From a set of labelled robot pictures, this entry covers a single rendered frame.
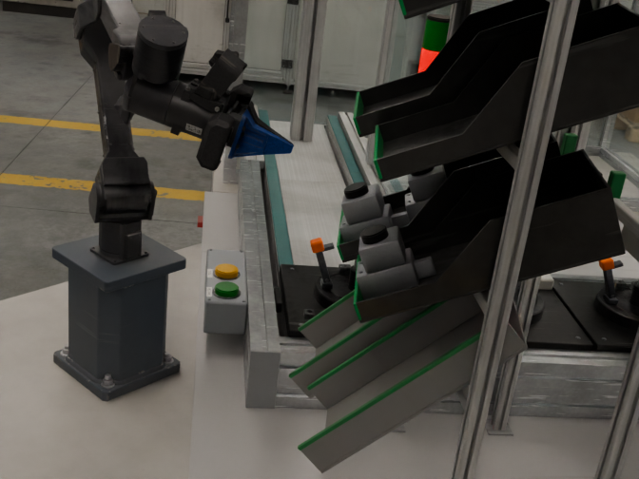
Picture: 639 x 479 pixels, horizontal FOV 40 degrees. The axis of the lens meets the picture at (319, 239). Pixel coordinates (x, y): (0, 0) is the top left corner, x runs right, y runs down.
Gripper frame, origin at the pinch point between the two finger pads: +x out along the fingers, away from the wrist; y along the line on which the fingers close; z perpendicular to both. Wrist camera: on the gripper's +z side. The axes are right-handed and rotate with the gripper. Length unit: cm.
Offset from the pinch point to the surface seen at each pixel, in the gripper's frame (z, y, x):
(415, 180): 2.5, -2.1, 18.7
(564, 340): -21, 22, 55
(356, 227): -5.4, -3.6, 14.2
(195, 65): -142, 541, -84
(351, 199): -2.4, -2.8, 12.4
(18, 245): -158, 227, -90
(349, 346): -19.6, -6.8, 19.0
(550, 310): -21, 33, 55
